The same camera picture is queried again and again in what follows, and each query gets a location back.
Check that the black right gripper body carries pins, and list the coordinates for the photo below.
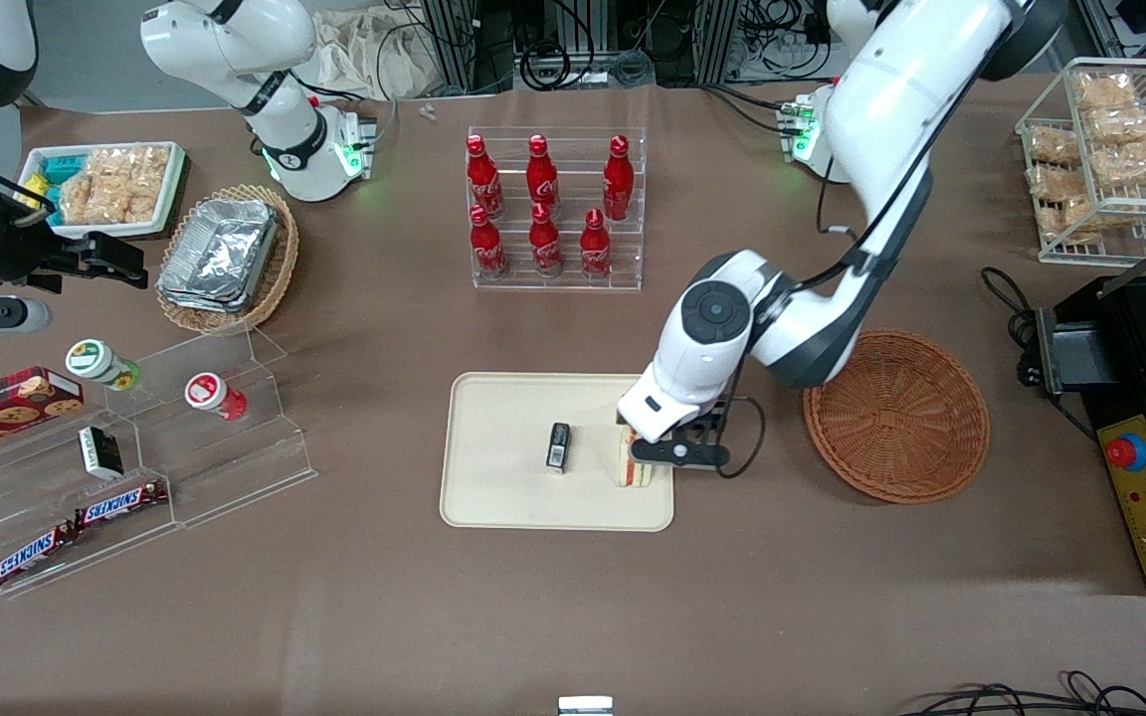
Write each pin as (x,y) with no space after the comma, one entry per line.
(18,251)

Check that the sandwich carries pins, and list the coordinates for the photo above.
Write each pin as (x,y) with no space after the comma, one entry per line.
(628,469)

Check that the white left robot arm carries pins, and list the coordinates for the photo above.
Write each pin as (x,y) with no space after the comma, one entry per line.
(891,99)

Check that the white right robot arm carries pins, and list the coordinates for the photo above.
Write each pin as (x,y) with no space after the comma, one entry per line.
(235,45)

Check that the white rectangular snack tray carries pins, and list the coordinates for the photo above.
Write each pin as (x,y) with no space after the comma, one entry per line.
(170,189)

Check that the aluminium foil tray stack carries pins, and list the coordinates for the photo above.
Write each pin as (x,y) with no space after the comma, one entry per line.
(220,254)

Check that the oval light wicker basket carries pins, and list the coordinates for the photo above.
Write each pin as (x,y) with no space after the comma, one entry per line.
(280,268)

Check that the beige plastic tray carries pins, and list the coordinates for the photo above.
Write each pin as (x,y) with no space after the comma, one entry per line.
(513,497)

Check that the round brown wicker basket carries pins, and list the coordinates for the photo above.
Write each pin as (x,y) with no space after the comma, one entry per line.
(896,418)

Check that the rice cracker snack pack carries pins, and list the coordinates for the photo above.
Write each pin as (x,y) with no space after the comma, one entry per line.
(1052,146)
(1055,182)
(150,169)
(79,202)
(117,184)
(1105,89)
(1135,162)
(1080,217)
(1125,124)

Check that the yellow snack pack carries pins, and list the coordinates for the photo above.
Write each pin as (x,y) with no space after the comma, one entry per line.
(33,191)

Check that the green sunflower cup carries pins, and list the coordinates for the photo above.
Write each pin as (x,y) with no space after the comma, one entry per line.
(100,363)

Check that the teal snack pack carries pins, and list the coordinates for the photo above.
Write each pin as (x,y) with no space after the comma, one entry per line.
(64,167)

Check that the small black box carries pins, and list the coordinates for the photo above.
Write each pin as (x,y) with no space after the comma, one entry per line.
(558,447)
(99,452)

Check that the red tartan cookie box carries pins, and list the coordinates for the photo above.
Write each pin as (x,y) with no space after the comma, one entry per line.
(6,408)

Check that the red strawberry cup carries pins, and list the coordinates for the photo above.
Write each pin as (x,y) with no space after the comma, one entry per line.
(213,395)

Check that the clear acrylic bottle rack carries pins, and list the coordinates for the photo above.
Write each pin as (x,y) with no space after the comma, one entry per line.
(558,283)

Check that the red cola bottle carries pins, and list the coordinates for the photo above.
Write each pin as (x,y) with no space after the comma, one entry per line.
(541,171)
(487,247)
(594,249)
(618,177)
(545,244)
(482,179)

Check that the clear acrylic tiered shelf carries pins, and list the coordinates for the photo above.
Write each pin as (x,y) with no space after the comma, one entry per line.
(225,467)

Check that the Snickers chocolate bar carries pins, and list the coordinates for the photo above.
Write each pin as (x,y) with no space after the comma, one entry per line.
(33,555)
(120,504)

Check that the small white black device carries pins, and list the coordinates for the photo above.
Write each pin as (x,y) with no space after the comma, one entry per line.
(585,706)

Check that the white cloth bag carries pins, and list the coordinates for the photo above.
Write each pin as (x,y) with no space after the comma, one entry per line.
(369,50)

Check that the red emergency stop button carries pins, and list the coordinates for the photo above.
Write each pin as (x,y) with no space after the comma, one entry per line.
(1127,452)

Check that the black countertop appliance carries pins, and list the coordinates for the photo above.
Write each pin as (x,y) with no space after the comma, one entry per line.
(1130,348)

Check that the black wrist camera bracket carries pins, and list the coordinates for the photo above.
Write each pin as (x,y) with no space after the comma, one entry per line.
(707,430)

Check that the aluminium frame rack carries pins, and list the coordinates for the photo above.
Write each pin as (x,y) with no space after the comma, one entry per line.
(464,45)

